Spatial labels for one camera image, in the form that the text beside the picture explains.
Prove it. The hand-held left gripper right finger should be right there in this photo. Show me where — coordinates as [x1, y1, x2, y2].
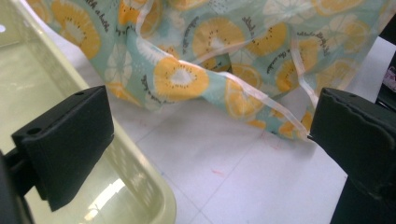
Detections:
[307, 87, 396, 224]

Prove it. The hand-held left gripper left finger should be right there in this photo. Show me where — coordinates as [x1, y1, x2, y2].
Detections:
[11, 86, 115, 213]

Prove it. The cream plastic basket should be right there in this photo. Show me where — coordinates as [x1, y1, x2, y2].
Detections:
[0, 0, 177, 224]

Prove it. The fruit print tote bag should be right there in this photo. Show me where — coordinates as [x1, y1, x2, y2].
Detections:
[26, 0, 396, 142]

